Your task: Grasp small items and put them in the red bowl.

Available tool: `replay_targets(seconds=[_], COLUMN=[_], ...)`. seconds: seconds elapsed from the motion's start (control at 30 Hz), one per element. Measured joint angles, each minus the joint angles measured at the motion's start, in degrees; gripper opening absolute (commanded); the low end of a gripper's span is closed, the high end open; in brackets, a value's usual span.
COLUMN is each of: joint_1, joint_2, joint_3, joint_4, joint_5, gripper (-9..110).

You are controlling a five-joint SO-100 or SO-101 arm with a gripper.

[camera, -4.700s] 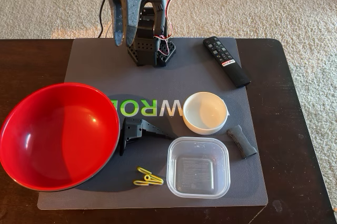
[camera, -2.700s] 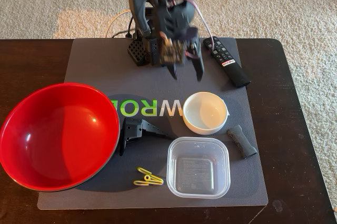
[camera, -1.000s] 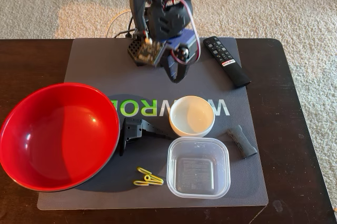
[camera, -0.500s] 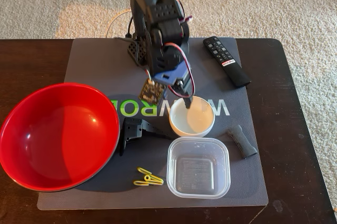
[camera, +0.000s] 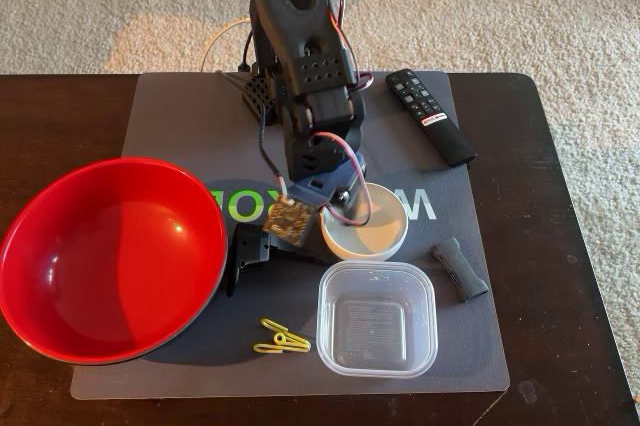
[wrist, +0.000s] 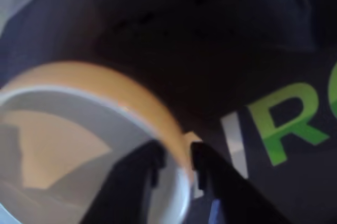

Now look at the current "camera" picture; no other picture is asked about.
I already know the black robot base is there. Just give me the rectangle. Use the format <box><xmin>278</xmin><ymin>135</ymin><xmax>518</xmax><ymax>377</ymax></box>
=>
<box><xmin>242</xmin><ymin>60</ymin><xmax>281</xmax><ymax>127</ymax></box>

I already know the camera circuit board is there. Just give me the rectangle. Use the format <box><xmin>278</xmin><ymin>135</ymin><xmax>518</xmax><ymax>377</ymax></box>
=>
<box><xmin>262</xmin><ymin>195</ymin><xmax>317</xmax><ymax>247</ymax></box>

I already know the black power cable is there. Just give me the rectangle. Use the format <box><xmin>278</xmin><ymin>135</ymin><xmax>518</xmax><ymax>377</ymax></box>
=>
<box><xmin>238</xmin><ymin>30</ymin><xmax>255</xmax><ymax>73</ymax></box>

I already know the black remote control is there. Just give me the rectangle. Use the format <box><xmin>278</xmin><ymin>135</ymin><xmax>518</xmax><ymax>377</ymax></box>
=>
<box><xmin>384</xmin><ymin>68</ymin><xmax>478</xmax><ymax>167</ymax></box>

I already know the clear plastic container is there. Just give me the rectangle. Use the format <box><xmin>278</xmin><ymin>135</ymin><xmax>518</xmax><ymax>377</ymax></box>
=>
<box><xmin>316</xmin><ymin>259</ymin><xmax>439</xmax><ymax>379</ymax></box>

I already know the white cable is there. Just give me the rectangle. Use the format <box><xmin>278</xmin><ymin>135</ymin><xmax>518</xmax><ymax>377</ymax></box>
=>
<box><xmin>199</xmin><ymin>15</ymin><xmax>251</xmax><ymax>75</ymax></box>

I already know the small white bowl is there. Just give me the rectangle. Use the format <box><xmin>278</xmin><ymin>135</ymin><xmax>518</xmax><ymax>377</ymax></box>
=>
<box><xmin>319</xmin><ymin>182</ymin><xmax>409</xmax><ymax>262</ymax></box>

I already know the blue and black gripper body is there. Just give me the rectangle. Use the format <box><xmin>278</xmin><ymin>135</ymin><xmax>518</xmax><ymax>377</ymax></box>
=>
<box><xmin>289</xmin><ymin>149</ymin><xmax>370</xmax><ymax>208</ymax></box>

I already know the black printed jaw part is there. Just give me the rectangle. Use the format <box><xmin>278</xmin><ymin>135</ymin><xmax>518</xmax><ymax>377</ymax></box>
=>
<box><xmin>225</xmin><ymin>223</ymin><xmax>326</xmax><ymax>298</ymax></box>

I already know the black ribbed grip piece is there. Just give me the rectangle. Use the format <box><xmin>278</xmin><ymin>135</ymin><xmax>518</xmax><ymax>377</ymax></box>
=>
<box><xmin>430</xmin><ymin>236</ymin><xmax>490</xmax><ymax>303</ymax></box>

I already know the red bowl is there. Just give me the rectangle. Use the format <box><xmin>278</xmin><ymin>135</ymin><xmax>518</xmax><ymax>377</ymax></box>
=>
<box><xmin>0</xmin><ymin>156</ymin><xmax>229</xmax><ymax>366</ymax></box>

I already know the yellow wire clothespin clip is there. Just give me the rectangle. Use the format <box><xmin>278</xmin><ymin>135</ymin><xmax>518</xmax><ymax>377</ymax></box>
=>
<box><xmin>252</xmin><ymin>317</ymin><xmax>312</xmax><ymax>355</ymax></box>

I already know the grey mat with logo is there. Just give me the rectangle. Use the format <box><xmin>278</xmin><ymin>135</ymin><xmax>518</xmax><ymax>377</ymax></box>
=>
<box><xmin>69</xmin><ymin>70</ymin><xmax>511</xmax><ymax>401</ymax></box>

